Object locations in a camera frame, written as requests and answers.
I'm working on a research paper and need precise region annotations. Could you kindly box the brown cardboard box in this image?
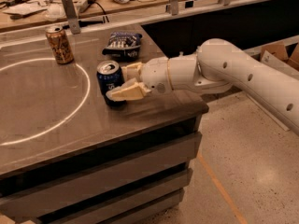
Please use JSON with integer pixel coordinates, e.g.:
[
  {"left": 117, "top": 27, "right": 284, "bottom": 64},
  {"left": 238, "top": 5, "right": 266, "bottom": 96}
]
[{"left": 260, "top": 42, "right": 299, "bottom": 71}]

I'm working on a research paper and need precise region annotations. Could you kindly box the grey metal bracket post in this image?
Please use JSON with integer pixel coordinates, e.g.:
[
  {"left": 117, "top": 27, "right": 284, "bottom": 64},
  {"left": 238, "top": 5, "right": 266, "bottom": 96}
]
[{"left": 62, "top": 0, "right": 80, "bottom": 35}]

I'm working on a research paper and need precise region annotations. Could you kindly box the blue chip bag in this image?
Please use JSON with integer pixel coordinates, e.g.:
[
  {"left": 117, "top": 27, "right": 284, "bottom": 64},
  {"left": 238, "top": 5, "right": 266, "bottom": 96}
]
[{"left": 102, "top": 32, "right": 142, "bottom": 60}]

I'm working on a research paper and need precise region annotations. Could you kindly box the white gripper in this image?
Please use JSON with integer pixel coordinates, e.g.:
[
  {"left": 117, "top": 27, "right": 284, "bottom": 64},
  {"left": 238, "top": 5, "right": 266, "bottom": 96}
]
[{"left": 106, "top": 57, "right": 172, "bottom": 102}]

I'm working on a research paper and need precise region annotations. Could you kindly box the blue pepsi can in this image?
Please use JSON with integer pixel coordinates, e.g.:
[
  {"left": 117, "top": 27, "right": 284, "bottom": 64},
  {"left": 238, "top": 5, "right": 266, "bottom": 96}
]
[{"left": 96, "top": 61, "right": 125, "bottom": 106}]

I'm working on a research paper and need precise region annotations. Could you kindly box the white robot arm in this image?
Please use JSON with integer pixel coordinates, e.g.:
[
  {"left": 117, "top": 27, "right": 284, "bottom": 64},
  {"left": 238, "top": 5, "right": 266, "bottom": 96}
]
[{"left": 107, "top": 38, "right": 299, "bottom": 134}]

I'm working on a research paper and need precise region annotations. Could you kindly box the orange patterned can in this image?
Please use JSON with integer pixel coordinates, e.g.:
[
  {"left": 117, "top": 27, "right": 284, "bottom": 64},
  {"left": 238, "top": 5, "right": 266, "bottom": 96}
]
[{"left": 46, "top": 26, "right": 74, "bottom": 64}]

